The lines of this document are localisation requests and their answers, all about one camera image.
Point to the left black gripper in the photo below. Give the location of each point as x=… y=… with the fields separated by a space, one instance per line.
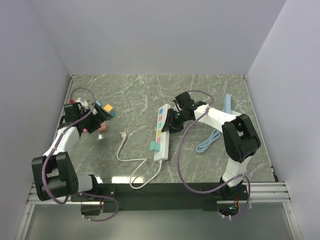
x=101 y=116

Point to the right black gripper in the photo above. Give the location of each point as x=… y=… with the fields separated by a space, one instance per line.
x=171 y=123

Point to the yellow plug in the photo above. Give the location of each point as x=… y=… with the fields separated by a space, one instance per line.
x=108 y=108

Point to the coral plug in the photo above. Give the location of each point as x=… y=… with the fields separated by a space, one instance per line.
x=103 y=127

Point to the white power strip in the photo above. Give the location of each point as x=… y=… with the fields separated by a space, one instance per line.
x=162 y=137

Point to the teal plug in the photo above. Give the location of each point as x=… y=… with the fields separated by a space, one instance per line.
x=155 y=146

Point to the blue power strip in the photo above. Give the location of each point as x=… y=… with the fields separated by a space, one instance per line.
x=227 y=107

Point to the white triangular socket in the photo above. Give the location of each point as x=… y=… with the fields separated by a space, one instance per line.
x=238 y=115

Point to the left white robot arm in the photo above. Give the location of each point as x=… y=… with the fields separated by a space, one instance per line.
x=53 y=172

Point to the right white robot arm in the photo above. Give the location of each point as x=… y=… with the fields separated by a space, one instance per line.
x=241 y=140

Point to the black base bar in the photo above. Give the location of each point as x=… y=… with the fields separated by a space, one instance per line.
x=114 y=197

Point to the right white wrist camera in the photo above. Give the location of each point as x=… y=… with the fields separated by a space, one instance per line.
x=177 y=107

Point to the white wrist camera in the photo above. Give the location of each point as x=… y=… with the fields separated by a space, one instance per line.
x=83 y=103
x=177 y=107

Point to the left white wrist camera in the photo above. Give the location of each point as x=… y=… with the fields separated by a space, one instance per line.
x=83 y=103

